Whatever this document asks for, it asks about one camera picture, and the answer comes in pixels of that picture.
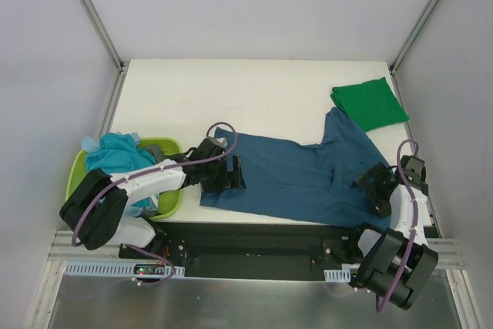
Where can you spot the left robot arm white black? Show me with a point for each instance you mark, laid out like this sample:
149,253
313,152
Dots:
95,211

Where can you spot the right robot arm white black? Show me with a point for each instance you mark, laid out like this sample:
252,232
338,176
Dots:
397,262

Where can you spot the right aluminium frame post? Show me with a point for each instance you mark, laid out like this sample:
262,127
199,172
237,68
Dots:
414,34

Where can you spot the left white cable duct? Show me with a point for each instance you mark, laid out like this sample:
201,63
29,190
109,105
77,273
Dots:
111,269

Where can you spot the aluminium frame post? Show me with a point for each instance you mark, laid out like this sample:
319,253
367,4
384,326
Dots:
414,34
102,33

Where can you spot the folded green t shirt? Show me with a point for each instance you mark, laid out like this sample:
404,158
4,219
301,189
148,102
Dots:
371,104

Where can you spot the left aluminium frame post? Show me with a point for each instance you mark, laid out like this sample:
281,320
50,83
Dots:
102,33

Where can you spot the white cable duct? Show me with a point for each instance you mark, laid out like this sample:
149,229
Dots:
111,269
338,276

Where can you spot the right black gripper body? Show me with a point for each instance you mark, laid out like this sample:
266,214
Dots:
376,181

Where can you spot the turquoise t shirt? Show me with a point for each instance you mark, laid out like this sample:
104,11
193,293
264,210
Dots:
119,153

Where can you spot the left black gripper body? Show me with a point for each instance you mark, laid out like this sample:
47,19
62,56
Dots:
224,176

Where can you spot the lime green plastic basket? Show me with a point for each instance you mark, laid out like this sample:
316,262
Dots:
157,206

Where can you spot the right white cable duct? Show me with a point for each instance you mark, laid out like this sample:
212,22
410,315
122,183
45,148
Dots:
338,276

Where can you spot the light blue t shirt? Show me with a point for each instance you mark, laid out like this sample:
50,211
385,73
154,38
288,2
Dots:
89,145

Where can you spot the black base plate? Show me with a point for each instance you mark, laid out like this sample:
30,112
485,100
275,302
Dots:
251,251

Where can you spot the dark grey t shirt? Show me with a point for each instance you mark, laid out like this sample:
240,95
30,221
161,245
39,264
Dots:
155,151

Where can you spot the dark blue t shirt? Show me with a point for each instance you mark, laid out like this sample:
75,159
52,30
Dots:
312,183

